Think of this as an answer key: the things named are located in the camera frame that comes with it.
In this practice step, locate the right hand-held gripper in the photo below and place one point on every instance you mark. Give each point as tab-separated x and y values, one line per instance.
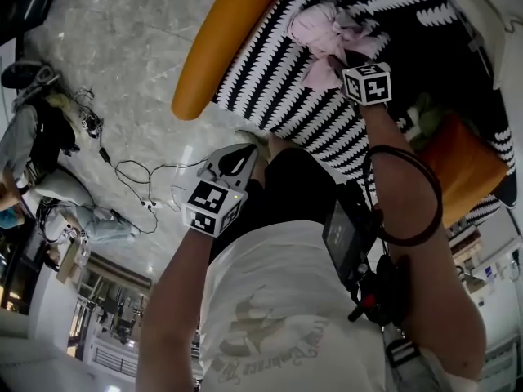
365	84

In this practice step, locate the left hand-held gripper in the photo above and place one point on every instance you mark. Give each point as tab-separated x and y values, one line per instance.
212	210

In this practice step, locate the pink cloth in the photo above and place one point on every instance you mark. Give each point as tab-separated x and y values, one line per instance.
318	35

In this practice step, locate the black white patterned sofa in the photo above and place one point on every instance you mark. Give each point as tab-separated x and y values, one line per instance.
286	76

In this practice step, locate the person's right forearm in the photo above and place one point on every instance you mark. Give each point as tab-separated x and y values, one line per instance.
408	219

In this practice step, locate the person's left forearm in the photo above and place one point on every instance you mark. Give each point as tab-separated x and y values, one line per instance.
175	300

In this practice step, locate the person's black shorts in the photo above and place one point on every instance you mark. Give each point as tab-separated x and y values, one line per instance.
294	186

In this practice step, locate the white power strip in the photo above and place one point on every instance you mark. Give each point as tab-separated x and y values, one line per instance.
153	205

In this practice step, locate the green white fleece blanket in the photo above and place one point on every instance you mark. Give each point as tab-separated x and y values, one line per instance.
427	117

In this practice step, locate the black belt-mounted screen device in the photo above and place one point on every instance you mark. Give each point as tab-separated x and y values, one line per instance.
343	235

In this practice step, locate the person's white t-shirt torso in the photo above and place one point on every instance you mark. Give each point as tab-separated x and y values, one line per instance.
278	308

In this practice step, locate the orange cushion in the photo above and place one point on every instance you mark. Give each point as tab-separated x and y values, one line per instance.
457	166

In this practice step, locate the cardboard box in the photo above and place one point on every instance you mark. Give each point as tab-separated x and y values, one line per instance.
67	264

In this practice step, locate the grey black headset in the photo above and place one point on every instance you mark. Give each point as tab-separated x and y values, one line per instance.
28	74

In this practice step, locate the black furniture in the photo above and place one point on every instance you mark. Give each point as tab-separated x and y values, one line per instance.
24	2

